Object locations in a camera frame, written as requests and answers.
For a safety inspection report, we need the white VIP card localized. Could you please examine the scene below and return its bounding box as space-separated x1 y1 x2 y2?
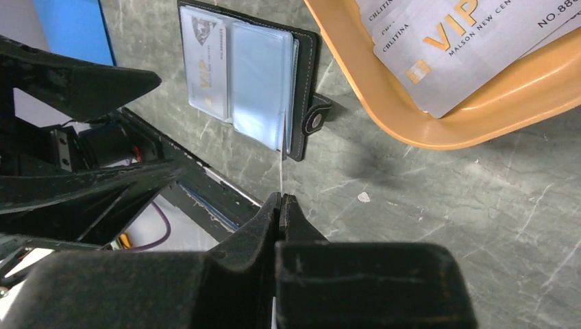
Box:
180 6 230 121
279 112 286 195

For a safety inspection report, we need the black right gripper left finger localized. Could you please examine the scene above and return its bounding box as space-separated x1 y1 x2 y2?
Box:
1 193 282 328

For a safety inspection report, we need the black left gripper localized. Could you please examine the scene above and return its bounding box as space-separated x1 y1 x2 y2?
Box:
1 36 181 243

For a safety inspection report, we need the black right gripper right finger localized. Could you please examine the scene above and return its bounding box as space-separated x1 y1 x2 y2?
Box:
275 195 478 328

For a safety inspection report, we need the black leather card holder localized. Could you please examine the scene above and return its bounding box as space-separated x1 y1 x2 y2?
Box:
177 1 332 162

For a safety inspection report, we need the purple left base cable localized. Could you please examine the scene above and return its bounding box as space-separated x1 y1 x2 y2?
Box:
129 199 173 253

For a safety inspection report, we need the white card in tray right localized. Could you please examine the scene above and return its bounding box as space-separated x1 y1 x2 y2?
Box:
358 0 580 119

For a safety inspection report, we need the orange oval tray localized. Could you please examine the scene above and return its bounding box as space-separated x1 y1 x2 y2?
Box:
303 0 581 151

